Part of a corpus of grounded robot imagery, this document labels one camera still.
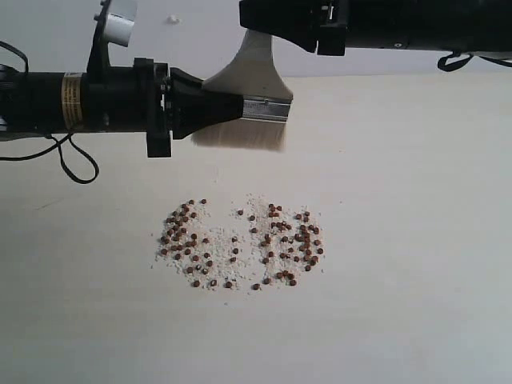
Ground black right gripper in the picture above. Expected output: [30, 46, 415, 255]
[238, 0, 412, 55]

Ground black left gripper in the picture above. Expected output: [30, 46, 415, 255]
[82, 58, 244, 158]

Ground white wooden paint brush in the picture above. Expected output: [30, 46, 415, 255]
[192, 30, 293, 152]

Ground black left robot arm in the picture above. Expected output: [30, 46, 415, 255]
[1, 58, 244, 158]

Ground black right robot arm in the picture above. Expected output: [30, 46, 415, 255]
[238, 1, 511, 58]

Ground red beans and crumbs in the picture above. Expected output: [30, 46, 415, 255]
[144, 192, 332, 298]

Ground white lump on wall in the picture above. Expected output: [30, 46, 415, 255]
[166, 14, 181, 25]

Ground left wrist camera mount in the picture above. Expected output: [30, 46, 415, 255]
[86, 0, 138, 79]

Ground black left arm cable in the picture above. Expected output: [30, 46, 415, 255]
[0, 39, 99, 185]

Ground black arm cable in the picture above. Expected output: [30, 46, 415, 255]
[0, 39, 99, 185]
[436, 50, 512, 73]

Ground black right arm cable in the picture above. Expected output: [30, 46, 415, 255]
[436, 50, 512, 73]

